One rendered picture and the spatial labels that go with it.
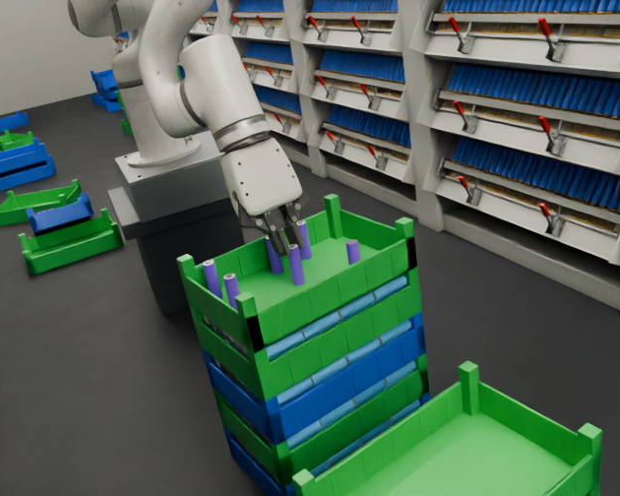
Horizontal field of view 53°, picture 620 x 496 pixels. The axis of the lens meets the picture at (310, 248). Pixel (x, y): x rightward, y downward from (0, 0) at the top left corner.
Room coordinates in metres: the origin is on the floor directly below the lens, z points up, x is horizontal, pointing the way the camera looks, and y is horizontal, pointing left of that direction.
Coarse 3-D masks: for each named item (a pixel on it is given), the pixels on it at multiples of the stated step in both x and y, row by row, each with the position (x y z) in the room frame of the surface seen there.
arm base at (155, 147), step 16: (128, 96) 1.53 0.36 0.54; (144, 96) 1.52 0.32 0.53; (128, 112) 1.54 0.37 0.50; (144, 112) 1.52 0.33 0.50; (144, 128) 1.52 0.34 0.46; (160, 128) 1.52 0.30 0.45; (144, 144) 1.52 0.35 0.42; (160, 144) 1.52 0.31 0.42; (176, 144) 1.53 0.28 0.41; (192, 144) 1.58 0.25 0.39; (128, 160) 1.55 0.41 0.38; (144, 160) 1.51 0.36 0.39; (160, 160) 1.48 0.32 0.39
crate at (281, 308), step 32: (320, 224) 1.00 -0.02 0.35; (352, 224) 0.97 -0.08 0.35; (384, 224) 0.91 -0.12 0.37; (224, 256) 0.90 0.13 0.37; (256, 256) 0.93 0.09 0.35; (320, 256) 0.94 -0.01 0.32; (384, 256) 0.82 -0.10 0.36; (192, 288) 0.83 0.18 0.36; (224, 288) 0.88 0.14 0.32; (256, 288) 0.87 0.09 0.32; (288, 288) 0.85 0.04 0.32; (320, 288) 0.76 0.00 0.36; (352, 288) 0.78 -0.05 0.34; (224, 320) 0.75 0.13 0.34; (256, 320) 0.70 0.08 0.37; (288, 320) 0.73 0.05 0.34
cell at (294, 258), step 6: (294, 246) 0.86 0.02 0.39; (294, 252) 0.85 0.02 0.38; (288, 258) 0.86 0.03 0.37; (294, 258) 0.85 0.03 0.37; (300, 258) 0.86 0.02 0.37; (294, 264) 0.85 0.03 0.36; (300, 264) 0.85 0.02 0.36; (294, 270) 0.85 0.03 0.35; (300, 270) 0.85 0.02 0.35; (294, 276) 0.85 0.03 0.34; (300, 276) 0.85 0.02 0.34; (294, 282) 0.85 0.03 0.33; (300, 282) 0.85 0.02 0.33
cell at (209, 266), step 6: (204, 264) 0.85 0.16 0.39; (210, 264) 0.85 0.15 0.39; (204, 270) 0.85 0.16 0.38; (210, 270) 0.85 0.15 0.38; (216, 270) 0.85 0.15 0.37; (210, 276) 0.85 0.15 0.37; (216, 276) 0.85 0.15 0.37; (210, 282) 0.85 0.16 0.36; (216, 282) 0.85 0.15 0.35; (210, 288) 0.85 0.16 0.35; (216, 288) 0.85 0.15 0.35; (216, 294) 0.85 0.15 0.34
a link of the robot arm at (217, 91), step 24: (192, 48) 0.94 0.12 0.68; (216, 48) 0.94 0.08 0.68; (192, 72) 0.94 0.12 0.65; (216, 72) 0.93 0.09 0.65; (240, 72) 0.94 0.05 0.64; (192, 96) 0.93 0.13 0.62; (216, 96) 0.91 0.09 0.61; (240, 96) 0.92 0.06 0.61; (216, 120) 0.91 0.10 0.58; (240, 120) 0.90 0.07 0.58
